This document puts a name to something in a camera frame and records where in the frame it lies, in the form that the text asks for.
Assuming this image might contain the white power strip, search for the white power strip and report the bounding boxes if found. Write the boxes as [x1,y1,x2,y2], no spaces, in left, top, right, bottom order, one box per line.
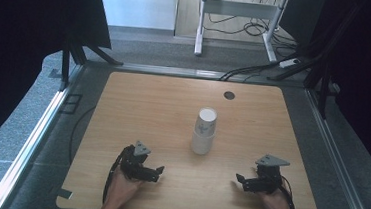
[278,57,301,70]

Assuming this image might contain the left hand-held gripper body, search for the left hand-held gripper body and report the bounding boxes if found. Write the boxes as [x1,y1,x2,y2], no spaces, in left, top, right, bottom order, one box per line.
[118,139,162,184]

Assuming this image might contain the dark round table grommet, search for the dark round table grommet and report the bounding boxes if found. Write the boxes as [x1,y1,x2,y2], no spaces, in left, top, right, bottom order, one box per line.
[222,90,237,101]

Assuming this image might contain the aluminium rail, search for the aluminium rail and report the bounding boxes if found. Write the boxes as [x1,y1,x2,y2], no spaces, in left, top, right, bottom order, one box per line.
[0,57,84,209]
[115,61,228,81]
[295,88,371,209]

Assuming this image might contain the black floor cables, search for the black floor cables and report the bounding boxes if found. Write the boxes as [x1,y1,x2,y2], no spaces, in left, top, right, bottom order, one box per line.
[201,0,301,51]

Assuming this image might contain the white paper cup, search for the white paper cup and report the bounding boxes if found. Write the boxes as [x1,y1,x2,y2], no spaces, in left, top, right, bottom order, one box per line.
[189,128,217,157]
[194,105,218,135]

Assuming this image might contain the thin black floor cable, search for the thin black floor cable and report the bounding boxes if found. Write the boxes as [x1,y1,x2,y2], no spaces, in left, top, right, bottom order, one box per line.
[66,104,96,167]

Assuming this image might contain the person's right hand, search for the person's right hand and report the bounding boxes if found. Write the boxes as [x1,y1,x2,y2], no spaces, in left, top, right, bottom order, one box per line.
[258,186,294,209]

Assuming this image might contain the black tripod stand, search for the black tripod stand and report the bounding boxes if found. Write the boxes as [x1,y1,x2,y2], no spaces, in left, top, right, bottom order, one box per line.
[58,38,126,97]

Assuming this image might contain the black curtain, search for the black curtain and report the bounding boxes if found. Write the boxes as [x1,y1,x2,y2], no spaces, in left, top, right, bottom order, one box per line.
[266,0,371,187]
[0,0,116,176]

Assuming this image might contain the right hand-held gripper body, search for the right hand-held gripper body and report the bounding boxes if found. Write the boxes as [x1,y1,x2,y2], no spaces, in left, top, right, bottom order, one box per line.
[247,152,292,197]

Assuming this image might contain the person's left hand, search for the person's left hand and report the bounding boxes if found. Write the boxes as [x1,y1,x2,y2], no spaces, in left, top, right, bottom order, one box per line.
[105,166,145,209]

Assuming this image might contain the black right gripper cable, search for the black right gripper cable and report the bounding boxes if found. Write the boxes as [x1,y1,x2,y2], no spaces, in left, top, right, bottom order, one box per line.
[277,174,299,209]

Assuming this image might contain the white desk frame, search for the white desk frame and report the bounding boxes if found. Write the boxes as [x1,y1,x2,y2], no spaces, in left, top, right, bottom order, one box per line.
[193,0,292,64]

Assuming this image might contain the black power strip cables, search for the black power strip cables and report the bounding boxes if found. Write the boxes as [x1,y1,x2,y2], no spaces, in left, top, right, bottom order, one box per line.
[218,46,299,87]

